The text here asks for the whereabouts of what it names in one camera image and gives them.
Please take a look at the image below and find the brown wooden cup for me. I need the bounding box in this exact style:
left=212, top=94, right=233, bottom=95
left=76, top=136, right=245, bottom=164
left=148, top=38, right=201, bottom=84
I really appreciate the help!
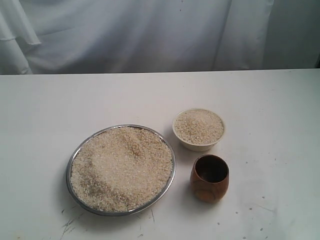
left=189, top=154, right=230, bottom=204

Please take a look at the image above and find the white bowl of rice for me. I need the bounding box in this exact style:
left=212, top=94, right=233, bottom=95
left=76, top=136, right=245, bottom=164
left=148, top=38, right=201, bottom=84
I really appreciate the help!
left=172, top=108, right=226, bottom=152

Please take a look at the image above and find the steel plate of rice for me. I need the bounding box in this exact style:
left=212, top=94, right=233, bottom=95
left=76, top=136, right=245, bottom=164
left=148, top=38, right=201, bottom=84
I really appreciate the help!
left=65, top=124, right=176, bottom=217

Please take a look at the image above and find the white backdrop curtain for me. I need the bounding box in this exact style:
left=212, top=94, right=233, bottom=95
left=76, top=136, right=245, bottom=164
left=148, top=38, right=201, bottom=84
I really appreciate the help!
left=0, top=0, right=320, bottom=75

